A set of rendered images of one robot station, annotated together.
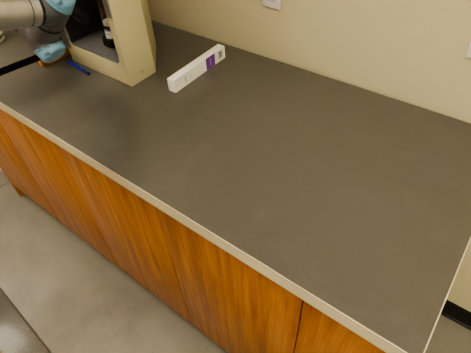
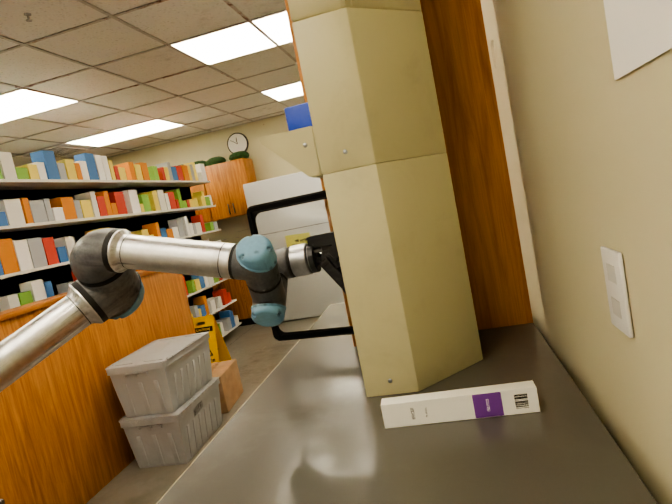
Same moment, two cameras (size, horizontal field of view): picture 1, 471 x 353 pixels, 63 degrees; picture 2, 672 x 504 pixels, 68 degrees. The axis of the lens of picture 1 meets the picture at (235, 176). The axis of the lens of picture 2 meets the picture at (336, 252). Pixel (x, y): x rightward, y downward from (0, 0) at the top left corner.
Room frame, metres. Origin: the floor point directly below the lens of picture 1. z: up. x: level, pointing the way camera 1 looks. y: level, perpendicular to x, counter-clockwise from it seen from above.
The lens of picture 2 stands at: (0.64, -0.57, 1.35)
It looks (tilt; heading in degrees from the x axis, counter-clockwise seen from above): 6 degrees down; 63
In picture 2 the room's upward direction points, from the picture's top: 11 degrees counter-clockwise
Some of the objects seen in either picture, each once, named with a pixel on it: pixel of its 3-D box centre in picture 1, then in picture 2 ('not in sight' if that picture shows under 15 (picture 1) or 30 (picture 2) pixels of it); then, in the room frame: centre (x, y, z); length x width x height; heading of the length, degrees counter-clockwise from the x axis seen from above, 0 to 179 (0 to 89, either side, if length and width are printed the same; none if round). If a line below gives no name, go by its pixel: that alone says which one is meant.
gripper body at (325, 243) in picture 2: not in sight; (335, 249); (1.17, 0.45, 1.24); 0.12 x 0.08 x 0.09; 140
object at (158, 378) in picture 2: not in sight; (166, 372); (0.99, 2.79, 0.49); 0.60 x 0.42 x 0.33; 50
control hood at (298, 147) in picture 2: not in sight; (309, 160); (1.16, 0.48, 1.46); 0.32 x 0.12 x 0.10; 50
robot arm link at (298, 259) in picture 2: not in sight; (303, 259); (1.11, 0.51, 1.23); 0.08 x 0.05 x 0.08; 50
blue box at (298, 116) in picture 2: not in sight; (311, 124); (1.23, 0.56, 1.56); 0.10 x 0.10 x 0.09; 50
